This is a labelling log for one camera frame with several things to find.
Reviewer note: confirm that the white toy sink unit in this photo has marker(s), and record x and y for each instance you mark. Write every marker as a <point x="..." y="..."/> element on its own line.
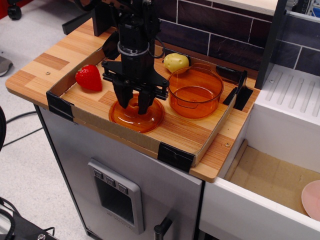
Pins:
<point x="258" y="195"/>

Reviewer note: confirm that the red toy strawberry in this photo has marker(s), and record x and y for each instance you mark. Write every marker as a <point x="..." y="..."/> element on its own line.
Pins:
<point x="88" y="77"/>

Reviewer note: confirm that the black caster wheel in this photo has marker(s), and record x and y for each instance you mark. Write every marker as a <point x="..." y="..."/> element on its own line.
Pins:
<point x="14" y="12"/>

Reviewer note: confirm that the yellow toy potato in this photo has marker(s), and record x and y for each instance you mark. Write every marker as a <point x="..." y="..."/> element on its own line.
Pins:
<point x="175" y="61"/>

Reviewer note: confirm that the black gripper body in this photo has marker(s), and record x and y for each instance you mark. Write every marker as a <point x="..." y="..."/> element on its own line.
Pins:
<point x="136" y="68"/>

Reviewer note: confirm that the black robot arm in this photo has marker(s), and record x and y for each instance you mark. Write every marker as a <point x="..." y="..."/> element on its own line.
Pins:
<point x="136" y="24"/>

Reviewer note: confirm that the orange transparent pot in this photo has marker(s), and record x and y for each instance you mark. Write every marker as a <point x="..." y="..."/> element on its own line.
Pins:
<point x="195" y="91"/>

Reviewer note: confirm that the orange transparent pot lid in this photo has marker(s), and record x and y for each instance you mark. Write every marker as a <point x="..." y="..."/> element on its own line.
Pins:
<point x="130" y="118"/>

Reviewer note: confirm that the pink plate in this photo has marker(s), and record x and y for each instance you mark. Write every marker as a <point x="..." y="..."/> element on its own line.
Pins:
<point x="310" y="198"/>

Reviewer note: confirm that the grey toy kitchen cabinet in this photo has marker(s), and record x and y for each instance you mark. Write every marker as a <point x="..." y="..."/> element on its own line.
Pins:
<point x="122" y="194"/>

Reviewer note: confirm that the black cabinet door handle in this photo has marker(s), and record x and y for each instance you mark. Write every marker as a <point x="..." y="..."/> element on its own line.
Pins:
<point x="161" y="229"/>

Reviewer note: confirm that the black upright post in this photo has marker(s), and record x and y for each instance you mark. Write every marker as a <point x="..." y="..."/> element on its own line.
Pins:
<point x="266" y="65"/>

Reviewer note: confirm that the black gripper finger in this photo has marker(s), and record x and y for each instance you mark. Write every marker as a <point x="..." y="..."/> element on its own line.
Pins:
<point x="124" y="94"/>
<point x="145" y="100"/>

